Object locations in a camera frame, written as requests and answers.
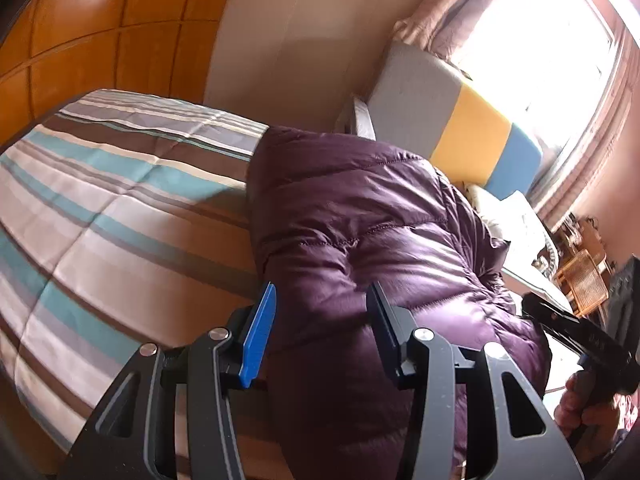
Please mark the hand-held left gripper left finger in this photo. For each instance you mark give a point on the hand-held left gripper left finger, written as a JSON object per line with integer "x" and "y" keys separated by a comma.
{"x": 257, "y": 340}

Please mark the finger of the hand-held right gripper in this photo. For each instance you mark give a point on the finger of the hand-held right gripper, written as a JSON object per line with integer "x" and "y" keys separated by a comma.
{"x": 547, "y": 312}

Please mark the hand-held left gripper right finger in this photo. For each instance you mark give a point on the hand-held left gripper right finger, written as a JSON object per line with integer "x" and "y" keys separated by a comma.
{"x": 386, "y": 335}

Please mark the purple quilted down jacket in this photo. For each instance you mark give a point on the purple quilted down jacket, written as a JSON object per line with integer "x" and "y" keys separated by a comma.
{"x": 360, "y": 230}

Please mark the person's right hand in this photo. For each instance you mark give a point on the person's right hand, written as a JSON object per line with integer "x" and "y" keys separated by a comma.
{"x": 597, "y": 417}

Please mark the white side table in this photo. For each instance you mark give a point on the white side table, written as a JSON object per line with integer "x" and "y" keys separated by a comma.
{"x": 540, "y": 285}

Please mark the white cushion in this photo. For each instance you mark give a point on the white cushion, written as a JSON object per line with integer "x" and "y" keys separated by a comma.
{"x": 522, "y": 225}

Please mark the beige cushion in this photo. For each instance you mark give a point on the beige cushion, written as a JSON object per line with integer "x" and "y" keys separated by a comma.
{"x": 485, "y": 205}

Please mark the pink curtain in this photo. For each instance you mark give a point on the pink curtain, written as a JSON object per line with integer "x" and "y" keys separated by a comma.
{"x": 600, "y": 150}
{"x": 450, "y": 0}

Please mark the striped bed blanket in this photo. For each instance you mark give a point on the striped bed blanket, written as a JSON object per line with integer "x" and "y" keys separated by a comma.
{"x": 110, "y": 200}

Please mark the grey yellow blue sofa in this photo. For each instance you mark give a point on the grey yellow blue sofa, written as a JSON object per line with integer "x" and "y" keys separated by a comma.
{"x": 425, "y": 95}

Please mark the bright window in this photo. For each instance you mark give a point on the bright window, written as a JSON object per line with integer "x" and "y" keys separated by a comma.
{"x": 540, "y": 50}

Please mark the wooden wardrobe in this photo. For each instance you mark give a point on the wooden wardrobe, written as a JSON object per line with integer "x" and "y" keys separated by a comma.
{"x": 110, "y": 25}

